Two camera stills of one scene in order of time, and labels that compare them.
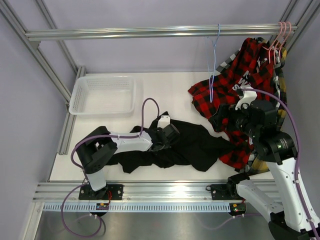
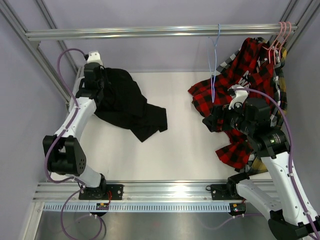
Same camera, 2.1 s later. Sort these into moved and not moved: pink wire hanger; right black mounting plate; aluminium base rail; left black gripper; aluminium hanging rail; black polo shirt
Moved: left black gripper; black polo shirt
Not moved: aluminium base rail; right black mounting plate; pink wire hanger; aluminium hanging rail
